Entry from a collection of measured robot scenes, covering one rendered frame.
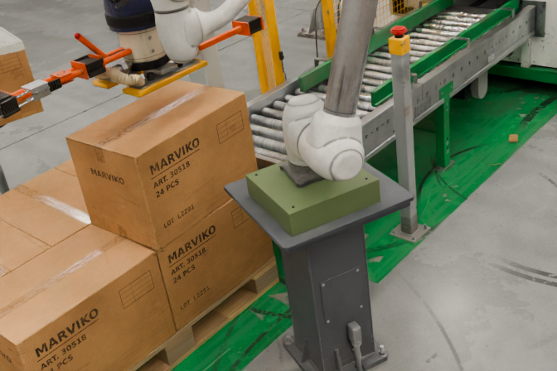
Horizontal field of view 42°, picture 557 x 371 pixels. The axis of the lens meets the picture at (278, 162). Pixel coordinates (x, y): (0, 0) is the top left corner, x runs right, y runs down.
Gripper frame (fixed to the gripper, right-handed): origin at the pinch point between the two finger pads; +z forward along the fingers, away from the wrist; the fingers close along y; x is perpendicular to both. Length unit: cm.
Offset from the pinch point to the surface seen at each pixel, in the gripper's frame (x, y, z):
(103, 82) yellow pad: 11, 45, 31
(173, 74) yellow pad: 27, 45, 9
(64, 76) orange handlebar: -10.1, 33.4, 19.7
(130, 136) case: 7, 63, 16
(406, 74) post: 120, 74, -31
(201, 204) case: 22, 96, 2
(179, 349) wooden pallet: -5, 151, 1
